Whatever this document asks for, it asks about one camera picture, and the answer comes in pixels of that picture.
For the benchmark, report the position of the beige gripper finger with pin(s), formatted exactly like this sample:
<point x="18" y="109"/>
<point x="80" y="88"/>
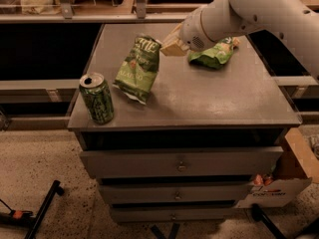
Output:
<point x="175" y="33"/>
<point x="174" y="48"/>

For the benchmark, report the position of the green jalapeno chip bag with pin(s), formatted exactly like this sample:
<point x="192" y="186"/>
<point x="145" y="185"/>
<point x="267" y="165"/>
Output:
<point x="139" y="69"/>

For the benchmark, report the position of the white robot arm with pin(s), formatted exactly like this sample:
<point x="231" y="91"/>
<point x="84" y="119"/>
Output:
<point x="290" y="21"/>

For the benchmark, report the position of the green soda can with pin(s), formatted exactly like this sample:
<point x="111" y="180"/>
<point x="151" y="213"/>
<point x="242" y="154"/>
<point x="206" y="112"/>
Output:
<point x="97" y="97"/>

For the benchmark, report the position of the green snack pouch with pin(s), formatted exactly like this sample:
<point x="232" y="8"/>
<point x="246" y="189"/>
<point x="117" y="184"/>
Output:
<point x="217" y="56"/>

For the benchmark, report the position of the grey drawer cabinet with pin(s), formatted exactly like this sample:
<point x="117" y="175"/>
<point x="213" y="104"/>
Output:
<point x="190" y="107"/>

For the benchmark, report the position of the top grey drawer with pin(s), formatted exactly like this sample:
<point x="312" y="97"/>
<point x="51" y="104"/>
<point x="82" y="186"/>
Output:
<point x="147" y="163"/>

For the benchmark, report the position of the grey drawer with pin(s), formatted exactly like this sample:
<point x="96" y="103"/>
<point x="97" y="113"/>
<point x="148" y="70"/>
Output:
<point x="121" y="215"/>
<point x="173" y="192"/>
<point x="147" y="163"/>

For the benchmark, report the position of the middle grey drawer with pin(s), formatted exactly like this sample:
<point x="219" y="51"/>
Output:
<point x="173" y="192"/>

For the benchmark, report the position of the cardboard box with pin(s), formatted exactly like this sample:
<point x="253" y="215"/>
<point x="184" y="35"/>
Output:
<point x="294" y="171"/>

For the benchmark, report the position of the bottom grey drawer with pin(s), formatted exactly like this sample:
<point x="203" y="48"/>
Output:
<point x="121" y="215"/>

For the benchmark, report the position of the black stand leg right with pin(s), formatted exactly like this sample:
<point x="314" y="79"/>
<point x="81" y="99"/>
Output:
<point x="258" y="215"/>

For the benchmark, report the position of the black stand leg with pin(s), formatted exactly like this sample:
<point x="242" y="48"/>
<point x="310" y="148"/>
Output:
<point x="258" y="215"/>
<point x="55" y="189"/>

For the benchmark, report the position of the black stand leg left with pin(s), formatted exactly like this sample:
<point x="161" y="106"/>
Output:
<point x="55" y="189"/>

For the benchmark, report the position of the orange black tool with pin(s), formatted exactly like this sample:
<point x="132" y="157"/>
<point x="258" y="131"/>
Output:
<point x="19" y="218"/>

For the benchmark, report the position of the metal shelf rail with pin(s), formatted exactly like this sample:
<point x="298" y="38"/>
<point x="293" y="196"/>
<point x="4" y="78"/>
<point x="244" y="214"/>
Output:
<point x="108" y="19"/>

